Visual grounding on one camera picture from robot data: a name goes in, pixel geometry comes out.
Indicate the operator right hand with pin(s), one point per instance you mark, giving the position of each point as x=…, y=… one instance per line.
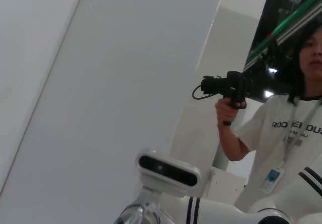
x=226, y=113

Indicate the black handheld teleoperation controller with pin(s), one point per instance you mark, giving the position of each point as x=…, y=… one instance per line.
x=234, y=88

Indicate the operator right forearm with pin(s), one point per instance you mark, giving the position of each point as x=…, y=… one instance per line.
x=229, y=143

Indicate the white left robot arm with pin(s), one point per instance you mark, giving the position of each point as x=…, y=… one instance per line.
x=276, y=211

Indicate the grey vertical pole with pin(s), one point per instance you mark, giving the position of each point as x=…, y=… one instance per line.
x=221, y=156

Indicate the small bright ceiling light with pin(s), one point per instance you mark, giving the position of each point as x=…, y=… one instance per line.
x=268, y=93
x=272, y=70

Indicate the operator in white t-shirt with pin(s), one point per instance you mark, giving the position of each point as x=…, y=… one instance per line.
x=276, y=138

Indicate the green ceiling beam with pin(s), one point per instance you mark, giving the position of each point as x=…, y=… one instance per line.
x=284, y=20

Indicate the white robot head camera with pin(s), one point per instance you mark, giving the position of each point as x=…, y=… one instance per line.
x=166, y=169

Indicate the shiny chrome head mount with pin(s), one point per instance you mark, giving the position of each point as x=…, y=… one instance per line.
x=143, y=206

